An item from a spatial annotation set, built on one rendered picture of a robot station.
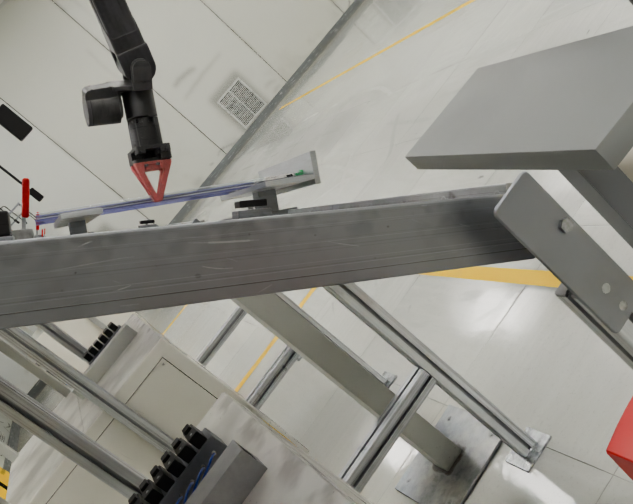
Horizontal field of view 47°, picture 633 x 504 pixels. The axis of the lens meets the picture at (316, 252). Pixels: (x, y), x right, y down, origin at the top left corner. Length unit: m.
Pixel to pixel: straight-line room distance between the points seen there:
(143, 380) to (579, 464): 1.13
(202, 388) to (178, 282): 1.53
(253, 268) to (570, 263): 0.27
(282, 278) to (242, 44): 8.68
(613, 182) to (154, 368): 1.29
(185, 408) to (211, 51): 7.32
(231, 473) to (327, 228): 0.46
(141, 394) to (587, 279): 1.56
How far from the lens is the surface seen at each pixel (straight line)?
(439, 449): 1.75
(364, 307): 1.40
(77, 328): 5.60
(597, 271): 0.69
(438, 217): 0.64
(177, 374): 2.07
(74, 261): 0.56
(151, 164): 1.38
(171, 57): 9.01
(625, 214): 1.34
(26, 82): 8.82
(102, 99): 1.38
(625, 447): 0.35
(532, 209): 0.64
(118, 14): 1.35
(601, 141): 0.96
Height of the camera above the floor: 1.01
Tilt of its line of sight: 16 degrees down
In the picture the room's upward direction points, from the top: 49 degrees counter-clockwise
